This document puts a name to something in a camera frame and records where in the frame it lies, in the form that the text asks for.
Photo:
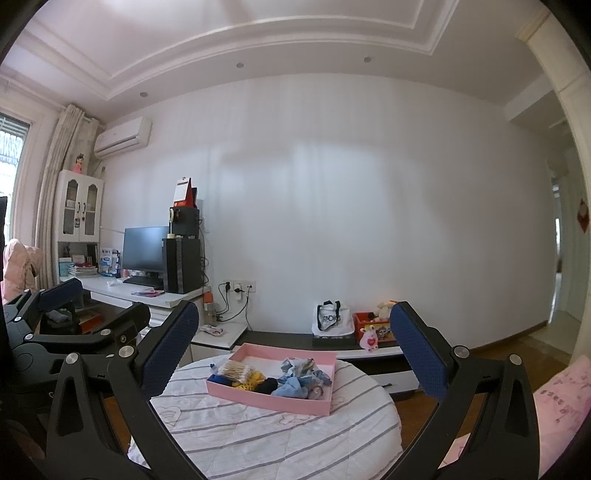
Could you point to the window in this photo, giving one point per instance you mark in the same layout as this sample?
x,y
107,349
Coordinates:
x,y
11,152

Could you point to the small cream desk fan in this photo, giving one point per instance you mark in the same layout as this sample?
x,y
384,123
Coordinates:
x,y
171,217

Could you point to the pink puffer jacket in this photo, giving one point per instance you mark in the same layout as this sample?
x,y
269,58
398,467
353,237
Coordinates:
x,y
18,267

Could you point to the pink heart plush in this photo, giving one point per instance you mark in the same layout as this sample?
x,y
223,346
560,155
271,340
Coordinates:
x,y
369,338

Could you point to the wall power outlets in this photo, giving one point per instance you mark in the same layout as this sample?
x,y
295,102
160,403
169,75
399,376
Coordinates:
x,y
242,285

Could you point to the white hutch cabinet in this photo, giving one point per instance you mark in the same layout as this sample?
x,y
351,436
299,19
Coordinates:
x,y
81,212

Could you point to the cream plush toy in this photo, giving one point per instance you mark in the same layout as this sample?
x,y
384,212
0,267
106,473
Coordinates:
x,y
384,310

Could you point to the black speaker box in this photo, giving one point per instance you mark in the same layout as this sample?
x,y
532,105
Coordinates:
x,y
187,222

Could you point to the white wall air conditioner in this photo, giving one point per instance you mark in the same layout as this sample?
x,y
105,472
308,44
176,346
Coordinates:
x,y
122,136

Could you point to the red toy box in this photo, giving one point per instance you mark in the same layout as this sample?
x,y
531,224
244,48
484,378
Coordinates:
x,y
385,332

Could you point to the small doll figurine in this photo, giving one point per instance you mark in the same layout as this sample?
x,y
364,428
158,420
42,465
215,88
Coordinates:
x,y
79,165

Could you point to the beige curtain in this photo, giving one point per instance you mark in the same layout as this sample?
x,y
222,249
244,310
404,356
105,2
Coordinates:
x,y
60,175

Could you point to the light blue fuzzy sock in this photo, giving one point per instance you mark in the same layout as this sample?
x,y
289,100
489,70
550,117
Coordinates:
x,y
288,390

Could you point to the black keyboard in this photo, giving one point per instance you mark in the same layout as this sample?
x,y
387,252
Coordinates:
x,y
143,280

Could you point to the black low bench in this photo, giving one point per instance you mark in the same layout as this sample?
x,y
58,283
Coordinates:
x,y
286,339

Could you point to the orange capped bottle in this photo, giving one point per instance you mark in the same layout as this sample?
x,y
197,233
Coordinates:
x,y
208,302

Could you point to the pink patterned quilt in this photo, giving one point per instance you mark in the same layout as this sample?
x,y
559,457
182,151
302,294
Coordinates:
x,y
558,401

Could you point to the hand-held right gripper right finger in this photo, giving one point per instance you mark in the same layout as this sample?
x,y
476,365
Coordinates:
x,y
418,350

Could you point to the red white desk calendar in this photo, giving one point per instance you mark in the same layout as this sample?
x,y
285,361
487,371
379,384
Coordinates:
x,y
183,194

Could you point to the yellow animal sock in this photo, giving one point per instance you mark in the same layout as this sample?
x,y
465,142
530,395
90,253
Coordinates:
x,y
253,383

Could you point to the dark blue plush toy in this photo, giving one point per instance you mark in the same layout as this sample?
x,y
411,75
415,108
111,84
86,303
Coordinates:
x,y
227,381

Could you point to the striped white tablecloth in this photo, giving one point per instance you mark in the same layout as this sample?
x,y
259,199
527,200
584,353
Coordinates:
x,y
240,438

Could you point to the pink pens on desk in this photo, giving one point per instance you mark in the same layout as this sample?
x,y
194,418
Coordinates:
x,y
147,292

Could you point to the red door decoration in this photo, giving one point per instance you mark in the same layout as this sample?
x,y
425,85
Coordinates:
x,y
584,214

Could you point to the white side cabinet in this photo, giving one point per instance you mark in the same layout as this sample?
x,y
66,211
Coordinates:
x,y
217,339

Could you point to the pink patterned pouch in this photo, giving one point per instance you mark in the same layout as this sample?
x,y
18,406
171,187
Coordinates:
x,y
212,329

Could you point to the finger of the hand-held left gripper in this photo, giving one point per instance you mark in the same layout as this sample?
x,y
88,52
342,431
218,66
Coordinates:
x,y
62,293
127,323

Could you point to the blue white boxes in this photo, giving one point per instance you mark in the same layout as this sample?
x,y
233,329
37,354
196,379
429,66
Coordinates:
x,y
110,262

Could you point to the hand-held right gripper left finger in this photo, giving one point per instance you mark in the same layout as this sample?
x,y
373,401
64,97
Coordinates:
x,y
171,350

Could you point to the white shopping bag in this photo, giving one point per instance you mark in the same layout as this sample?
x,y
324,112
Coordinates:
x,y
332,321

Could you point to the white cartoon print cloth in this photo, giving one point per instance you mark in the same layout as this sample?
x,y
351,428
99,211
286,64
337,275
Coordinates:
x,y
302,369

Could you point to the pack of cotton swabs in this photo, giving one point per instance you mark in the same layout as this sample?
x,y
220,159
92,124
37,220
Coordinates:
x,y
235,370

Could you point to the stack of books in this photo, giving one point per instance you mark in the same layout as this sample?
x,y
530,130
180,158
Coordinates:
x,y
81,270

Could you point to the black computer monitor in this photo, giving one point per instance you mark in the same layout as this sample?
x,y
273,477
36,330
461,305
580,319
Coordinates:
x,y
144,249

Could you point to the navy knitted sock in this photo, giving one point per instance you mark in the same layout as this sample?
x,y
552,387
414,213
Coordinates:
x,y
267,386

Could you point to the white desk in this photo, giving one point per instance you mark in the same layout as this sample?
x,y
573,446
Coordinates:
x,y
115,293

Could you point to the black computer tower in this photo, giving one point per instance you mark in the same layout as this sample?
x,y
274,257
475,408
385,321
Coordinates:
x,y
184,265

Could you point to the pink cardboard box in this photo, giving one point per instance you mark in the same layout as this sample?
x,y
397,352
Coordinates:
x,y
268,401

